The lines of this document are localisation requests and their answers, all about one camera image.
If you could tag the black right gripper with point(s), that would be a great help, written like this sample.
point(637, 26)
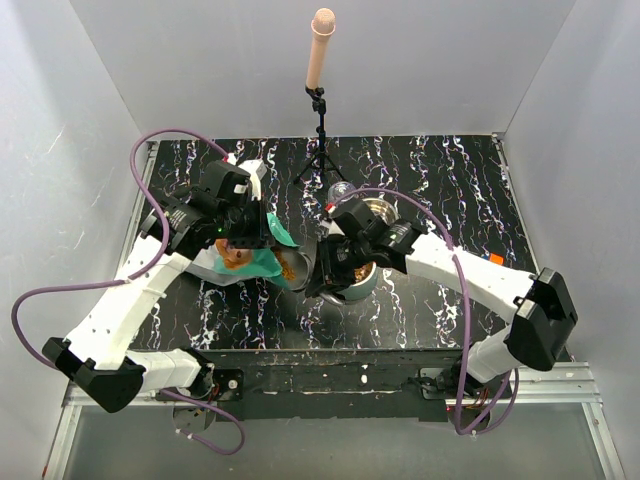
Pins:
point(325, 271)

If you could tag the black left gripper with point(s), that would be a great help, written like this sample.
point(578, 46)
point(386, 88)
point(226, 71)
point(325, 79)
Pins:
point(261, 235)

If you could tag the green pet food bag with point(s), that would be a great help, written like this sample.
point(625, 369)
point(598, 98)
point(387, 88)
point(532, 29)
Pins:
point(223, 265)

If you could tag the silver metal scoop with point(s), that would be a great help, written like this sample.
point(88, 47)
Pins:
point(296, 272)

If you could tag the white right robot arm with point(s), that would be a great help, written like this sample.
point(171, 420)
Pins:
point(537, 307)

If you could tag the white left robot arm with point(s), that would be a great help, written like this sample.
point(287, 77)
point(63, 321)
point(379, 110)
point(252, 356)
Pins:
point(177, 237)

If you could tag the teal double pet bowl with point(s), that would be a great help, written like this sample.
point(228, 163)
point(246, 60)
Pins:
point(358, 289)

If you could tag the black tripod stand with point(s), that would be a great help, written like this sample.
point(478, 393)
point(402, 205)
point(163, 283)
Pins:
point(320, 159)

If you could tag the orange small toy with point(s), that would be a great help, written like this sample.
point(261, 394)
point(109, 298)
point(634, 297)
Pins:
point(497, 259)

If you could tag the beige microphone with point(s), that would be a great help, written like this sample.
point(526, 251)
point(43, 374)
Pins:
point(322, 28)

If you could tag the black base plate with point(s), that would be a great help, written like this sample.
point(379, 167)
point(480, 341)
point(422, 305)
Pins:
point(331, 383)

